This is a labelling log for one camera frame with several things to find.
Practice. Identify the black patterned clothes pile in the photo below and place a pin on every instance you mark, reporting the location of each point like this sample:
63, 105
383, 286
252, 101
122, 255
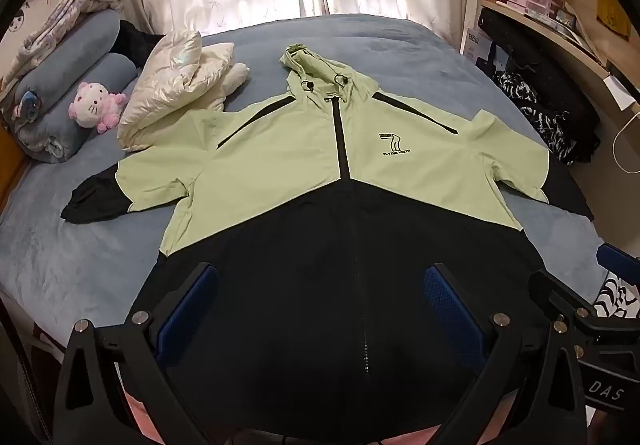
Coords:
550, 60

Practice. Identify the small blue plush toy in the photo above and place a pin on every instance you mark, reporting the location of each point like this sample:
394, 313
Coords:
26, 104

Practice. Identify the wooden bed frame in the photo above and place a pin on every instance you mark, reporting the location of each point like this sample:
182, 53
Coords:
10, 165

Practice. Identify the green and black hooded jacket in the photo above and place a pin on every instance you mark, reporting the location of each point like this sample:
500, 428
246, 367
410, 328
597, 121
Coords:
250, 165

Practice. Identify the white charger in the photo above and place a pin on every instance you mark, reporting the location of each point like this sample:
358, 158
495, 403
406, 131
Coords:
619, 92

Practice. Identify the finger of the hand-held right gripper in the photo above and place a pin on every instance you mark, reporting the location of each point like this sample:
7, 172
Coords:
620, 262
555, 297

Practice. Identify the bed with grey-blue sheet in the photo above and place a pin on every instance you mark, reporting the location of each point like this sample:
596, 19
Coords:
400, 55

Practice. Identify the pink and white plush toy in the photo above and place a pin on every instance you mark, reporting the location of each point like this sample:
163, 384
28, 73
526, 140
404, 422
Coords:
92, 107

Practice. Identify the yellow packet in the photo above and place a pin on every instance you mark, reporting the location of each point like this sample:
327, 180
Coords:
615, 15

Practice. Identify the row of books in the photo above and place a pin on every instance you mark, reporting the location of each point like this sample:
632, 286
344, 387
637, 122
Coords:
572, 25

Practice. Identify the white puffer jacket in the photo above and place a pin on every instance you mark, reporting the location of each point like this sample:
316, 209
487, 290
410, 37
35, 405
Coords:
170, 75

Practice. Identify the rolled grey-blue blanket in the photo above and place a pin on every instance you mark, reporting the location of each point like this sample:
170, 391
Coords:
85, 45
60, 130

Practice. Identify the black furry cloth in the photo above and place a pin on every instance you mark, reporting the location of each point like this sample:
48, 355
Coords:
132, 45

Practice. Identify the cartoon wall sticker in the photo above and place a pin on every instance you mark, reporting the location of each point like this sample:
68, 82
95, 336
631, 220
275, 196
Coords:
15, 20

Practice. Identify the pink cloth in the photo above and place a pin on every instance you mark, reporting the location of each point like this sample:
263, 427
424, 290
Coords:
145, 420

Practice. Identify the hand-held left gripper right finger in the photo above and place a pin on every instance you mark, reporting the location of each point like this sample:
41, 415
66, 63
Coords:
450, 312

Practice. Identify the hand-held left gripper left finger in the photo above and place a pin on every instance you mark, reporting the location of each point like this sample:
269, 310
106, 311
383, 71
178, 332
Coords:
187, 312

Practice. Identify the white cardboard box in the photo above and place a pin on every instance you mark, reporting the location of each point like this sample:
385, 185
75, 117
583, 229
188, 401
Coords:
476, 44

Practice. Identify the black white patterned cloth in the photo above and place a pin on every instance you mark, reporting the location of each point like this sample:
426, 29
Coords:
520, 92
617, 302

